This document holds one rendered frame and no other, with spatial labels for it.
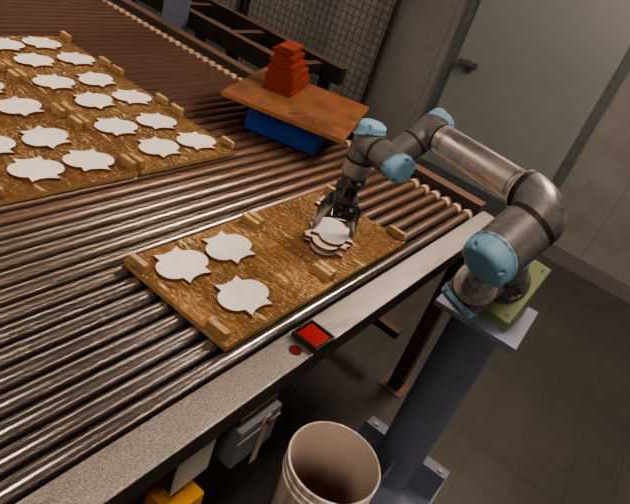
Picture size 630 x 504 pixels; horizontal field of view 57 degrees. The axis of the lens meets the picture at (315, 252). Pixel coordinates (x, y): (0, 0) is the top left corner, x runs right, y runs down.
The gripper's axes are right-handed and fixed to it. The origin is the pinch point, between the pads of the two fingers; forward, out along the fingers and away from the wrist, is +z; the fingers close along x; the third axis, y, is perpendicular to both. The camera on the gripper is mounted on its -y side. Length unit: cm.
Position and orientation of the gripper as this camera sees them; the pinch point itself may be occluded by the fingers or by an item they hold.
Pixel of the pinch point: (332, 231)
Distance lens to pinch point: 167.8
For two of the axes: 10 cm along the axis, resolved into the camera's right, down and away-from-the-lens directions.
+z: -2.9, 8.0, 5.3
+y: -0.4, 5.4, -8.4
